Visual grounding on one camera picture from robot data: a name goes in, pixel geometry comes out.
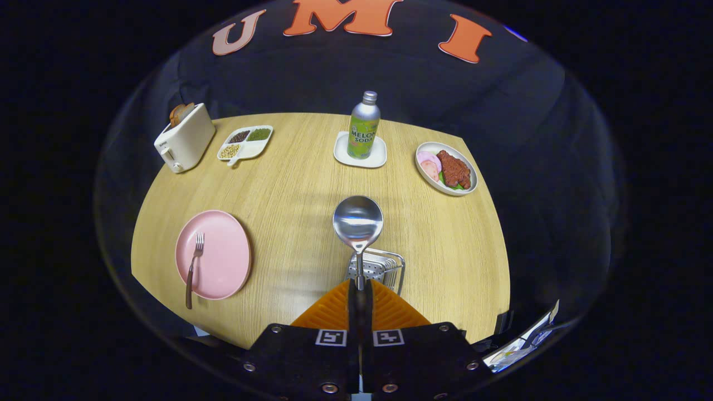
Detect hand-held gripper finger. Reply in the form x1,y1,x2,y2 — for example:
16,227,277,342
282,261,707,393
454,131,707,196
361,280,494,401
240,280,362,401

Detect silver metal spoon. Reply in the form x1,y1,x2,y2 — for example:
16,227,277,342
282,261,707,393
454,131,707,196
333,195,384,291

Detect fork with brown handle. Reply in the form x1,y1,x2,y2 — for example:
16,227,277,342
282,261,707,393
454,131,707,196
185,232,206,310

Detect pink round plate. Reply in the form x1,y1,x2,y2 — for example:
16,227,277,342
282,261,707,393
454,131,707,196
175,209,252,301

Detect white oval food plate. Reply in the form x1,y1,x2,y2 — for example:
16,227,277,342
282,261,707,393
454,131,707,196
415,141,478,197

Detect white square coaster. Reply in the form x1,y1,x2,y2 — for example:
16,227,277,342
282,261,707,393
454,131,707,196
333,131,388,169

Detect pink ham slices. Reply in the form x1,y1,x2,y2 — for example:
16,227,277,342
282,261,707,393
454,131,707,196
418,151,442,182

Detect brown fried meat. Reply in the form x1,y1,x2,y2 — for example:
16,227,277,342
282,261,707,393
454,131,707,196
436,150,472,189

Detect green soda bottle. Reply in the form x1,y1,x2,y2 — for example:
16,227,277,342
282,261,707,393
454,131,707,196
347,91,382,160

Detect white divided dish with beans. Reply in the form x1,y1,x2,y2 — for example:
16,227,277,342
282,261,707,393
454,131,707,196
217,125,274,168

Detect cream white toaster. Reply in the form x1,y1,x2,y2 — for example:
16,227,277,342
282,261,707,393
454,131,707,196
154,103,216,174

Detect toasted bread slice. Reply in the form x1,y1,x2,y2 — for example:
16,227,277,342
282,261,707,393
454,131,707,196
169,102,196,128

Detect metal wire cutlery rack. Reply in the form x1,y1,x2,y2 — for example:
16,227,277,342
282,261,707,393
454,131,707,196
344,248,406,296

